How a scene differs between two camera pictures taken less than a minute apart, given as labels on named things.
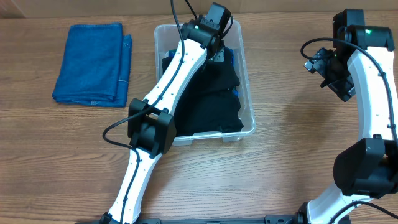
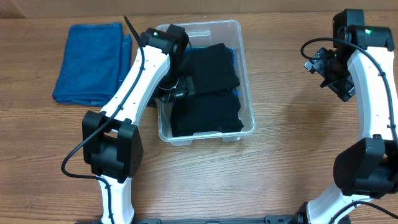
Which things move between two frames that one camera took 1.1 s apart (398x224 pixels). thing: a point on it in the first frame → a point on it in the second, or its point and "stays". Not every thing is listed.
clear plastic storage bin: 168,35 stays
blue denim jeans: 96,66 stays
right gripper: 337,86 stays
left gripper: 220,56 → 187,86
